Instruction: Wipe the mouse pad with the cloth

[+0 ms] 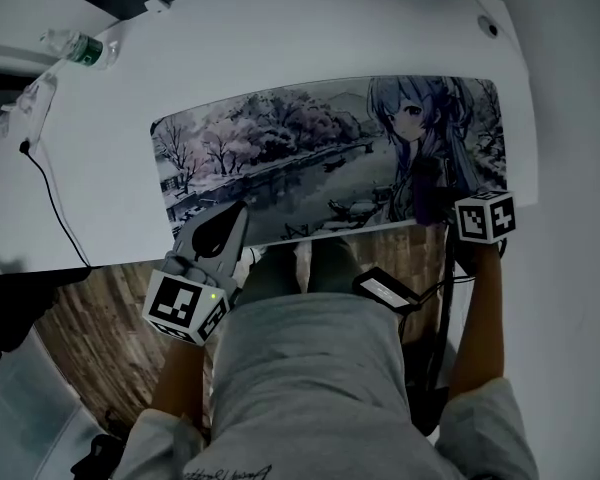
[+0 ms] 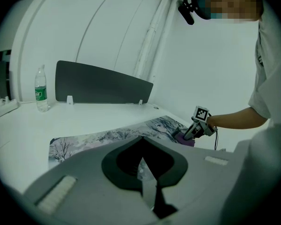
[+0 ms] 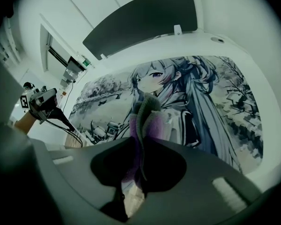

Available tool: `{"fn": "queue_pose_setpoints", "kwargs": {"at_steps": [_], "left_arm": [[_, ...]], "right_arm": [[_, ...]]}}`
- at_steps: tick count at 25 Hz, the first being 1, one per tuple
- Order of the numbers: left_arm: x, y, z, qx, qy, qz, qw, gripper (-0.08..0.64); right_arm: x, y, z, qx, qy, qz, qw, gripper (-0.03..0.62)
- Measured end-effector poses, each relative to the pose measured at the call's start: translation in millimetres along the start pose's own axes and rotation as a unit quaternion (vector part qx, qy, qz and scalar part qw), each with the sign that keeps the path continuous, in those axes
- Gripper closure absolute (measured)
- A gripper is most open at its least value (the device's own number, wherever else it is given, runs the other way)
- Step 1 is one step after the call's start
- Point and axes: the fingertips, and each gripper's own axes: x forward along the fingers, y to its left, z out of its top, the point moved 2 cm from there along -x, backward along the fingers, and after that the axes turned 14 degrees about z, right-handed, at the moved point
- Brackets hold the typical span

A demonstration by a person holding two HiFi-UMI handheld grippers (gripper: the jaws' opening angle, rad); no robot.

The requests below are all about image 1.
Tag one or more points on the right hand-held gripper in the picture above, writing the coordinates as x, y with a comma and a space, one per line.
485, 215

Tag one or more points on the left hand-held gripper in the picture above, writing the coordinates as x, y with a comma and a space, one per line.
187, 305

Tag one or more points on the illustrated landscape mouse pad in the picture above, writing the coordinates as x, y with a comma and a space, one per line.
290, 158

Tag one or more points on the person's right forearm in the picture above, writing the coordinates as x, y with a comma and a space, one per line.
480, 318

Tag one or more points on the person's left forearm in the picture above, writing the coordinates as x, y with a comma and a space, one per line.
182, 378

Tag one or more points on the black box device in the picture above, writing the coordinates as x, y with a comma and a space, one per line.
382, 290

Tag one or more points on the person's grey trousers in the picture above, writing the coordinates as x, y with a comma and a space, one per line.
325, 268

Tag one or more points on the person's grey shirt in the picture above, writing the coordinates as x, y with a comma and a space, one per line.
310, 393

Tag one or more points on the grey chair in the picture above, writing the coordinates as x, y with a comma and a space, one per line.
25, 418

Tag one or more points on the clear plastic packet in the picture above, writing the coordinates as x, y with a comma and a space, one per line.
37, 95

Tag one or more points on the clear plastic water bottle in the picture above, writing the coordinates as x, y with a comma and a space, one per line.
77, 48

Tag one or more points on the white desk clip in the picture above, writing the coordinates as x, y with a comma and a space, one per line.
156, 5

